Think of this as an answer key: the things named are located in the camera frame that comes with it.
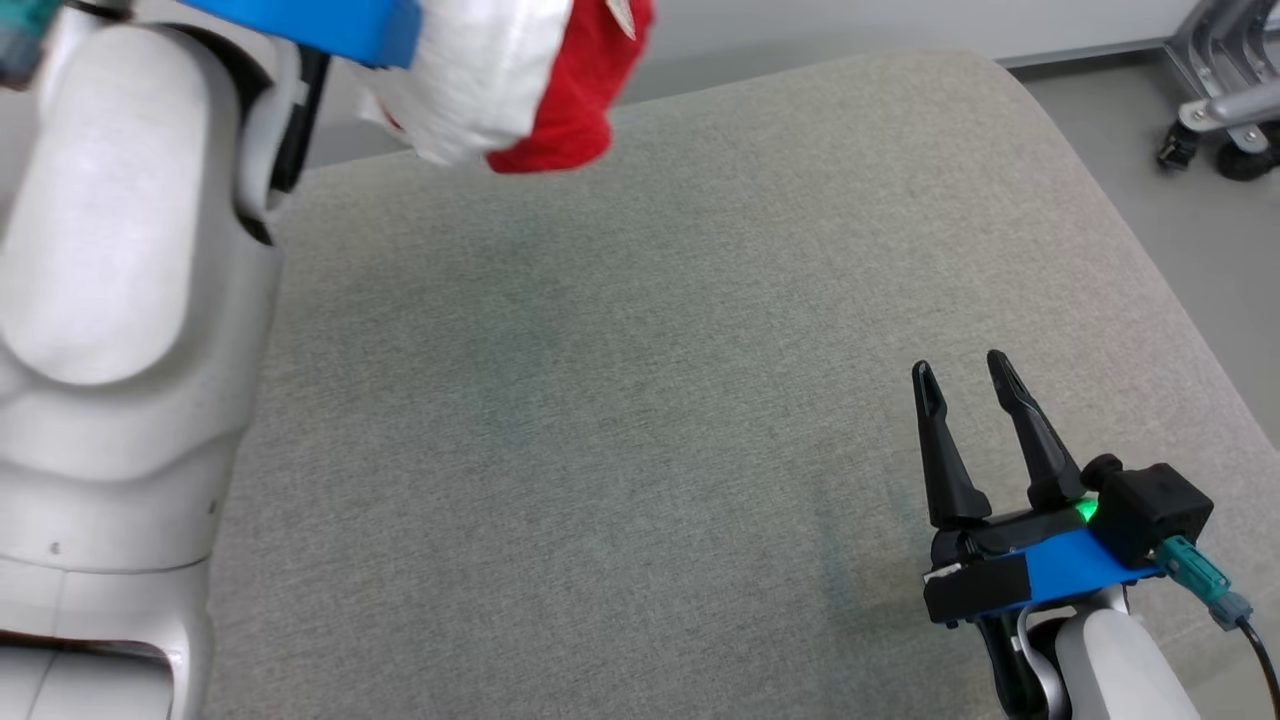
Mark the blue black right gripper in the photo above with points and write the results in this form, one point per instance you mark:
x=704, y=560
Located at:
x=1040, y=575

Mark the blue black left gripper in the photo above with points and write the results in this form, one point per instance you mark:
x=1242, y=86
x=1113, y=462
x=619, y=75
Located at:
x=320, y=25

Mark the red white jersey shirt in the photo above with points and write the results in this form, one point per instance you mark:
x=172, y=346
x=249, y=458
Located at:
x=520, y=80

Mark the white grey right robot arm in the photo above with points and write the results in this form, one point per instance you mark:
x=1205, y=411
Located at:
x=1110, y=670

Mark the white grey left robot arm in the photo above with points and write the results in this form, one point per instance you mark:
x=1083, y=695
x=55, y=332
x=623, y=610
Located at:
x=110, y=250

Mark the black caster wheel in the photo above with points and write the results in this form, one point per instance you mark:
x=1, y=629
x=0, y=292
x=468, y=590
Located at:
x=1178, y=148
x=1250, y=160

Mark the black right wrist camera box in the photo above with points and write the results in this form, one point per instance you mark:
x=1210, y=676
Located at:
x=1150, y=505

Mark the grey metal stand frame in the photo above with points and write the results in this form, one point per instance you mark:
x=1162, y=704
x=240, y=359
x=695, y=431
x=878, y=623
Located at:
x=1225, y=60

